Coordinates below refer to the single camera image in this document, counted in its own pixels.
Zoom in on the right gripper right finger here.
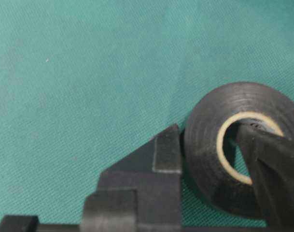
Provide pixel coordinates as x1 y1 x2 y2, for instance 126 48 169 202
236 125 294 231

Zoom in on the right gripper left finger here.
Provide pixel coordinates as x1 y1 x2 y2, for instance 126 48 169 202
80 124 182 232

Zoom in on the black tape roll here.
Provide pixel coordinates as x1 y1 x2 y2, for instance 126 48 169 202
183 82 294 219

